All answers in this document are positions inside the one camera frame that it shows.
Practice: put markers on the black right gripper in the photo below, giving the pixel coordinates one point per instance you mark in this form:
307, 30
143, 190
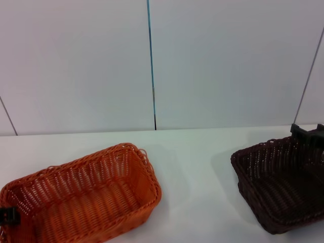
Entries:
312, 136

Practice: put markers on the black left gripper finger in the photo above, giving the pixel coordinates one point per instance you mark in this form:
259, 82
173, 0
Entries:
10, 216

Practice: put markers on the orange woven plastic basket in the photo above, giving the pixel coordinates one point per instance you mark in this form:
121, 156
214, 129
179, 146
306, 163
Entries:
81, 202

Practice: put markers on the dark brown woven basket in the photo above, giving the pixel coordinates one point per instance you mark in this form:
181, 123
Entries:
278, 197

